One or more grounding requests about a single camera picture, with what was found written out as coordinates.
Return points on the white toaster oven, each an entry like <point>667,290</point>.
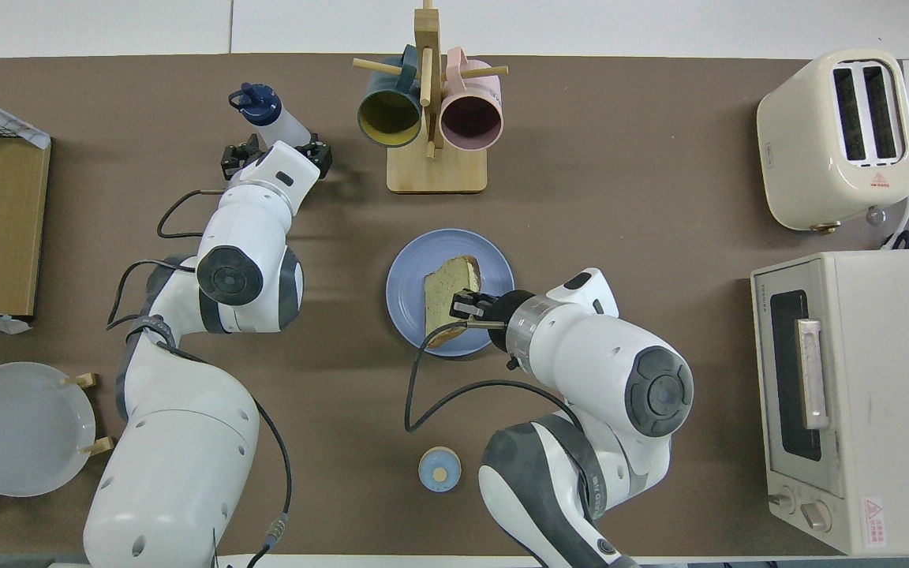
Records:
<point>896,394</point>

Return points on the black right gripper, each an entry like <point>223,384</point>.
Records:
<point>502,319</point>

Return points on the translucent seasoning bottle blue cap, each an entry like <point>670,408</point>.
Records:
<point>253,102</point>

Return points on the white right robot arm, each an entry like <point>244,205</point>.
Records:
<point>581,347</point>

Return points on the cream two-slot toaster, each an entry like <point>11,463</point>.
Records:
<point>802,142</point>

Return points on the blue round plate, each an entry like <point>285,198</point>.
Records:
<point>407,292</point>

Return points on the toasted bread slice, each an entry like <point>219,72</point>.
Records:
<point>450,292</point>

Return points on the brown table mat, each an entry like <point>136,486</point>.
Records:
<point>620,197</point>

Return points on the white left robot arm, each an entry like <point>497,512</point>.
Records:
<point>186,442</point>

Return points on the pink mug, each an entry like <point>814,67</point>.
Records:
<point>470,122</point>

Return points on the wooden mug tree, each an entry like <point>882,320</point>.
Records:
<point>437,173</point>

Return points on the wooden plate rack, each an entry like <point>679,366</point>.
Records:
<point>87,380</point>

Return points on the dark teal mug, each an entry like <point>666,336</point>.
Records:
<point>389,118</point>

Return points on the small blue round lid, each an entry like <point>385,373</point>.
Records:
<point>439,470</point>

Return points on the grey plate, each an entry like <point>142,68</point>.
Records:
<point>20,430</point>

